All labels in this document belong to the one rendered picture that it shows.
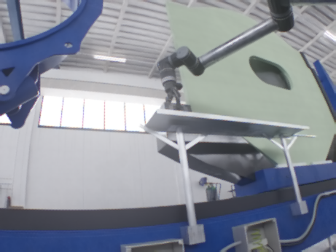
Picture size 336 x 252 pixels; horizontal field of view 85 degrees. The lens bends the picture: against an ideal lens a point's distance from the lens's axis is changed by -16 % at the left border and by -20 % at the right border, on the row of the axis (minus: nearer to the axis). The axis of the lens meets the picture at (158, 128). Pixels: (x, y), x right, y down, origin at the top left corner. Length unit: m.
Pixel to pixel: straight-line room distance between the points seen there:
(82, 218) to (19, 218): 0.33
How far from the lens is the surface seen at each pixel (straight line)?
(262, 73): 3.45
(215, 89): 2.18
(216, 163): 1.70
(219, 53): 1.60
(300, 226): 2.10
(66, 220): 1.20
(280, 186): 2.00
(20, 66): 2.65
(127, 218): 1.24
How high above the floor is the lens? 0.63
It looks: 24 degrees up
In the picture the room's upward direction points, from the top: 6 degrees counter-clockwise
